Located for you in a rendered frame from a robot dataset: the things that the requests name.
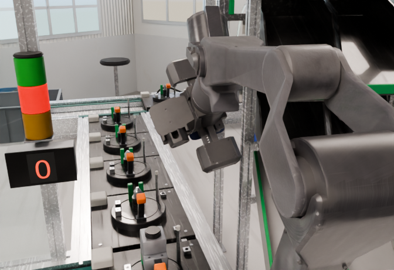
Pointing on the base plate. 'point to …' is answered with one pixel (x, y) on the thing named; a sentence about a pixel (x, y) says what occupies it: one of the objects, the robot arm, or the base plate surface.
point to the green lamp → (30, 71)
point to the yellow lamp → (38, 125)
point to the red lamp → (34, 99)
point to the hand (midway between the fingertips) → (196, 122)
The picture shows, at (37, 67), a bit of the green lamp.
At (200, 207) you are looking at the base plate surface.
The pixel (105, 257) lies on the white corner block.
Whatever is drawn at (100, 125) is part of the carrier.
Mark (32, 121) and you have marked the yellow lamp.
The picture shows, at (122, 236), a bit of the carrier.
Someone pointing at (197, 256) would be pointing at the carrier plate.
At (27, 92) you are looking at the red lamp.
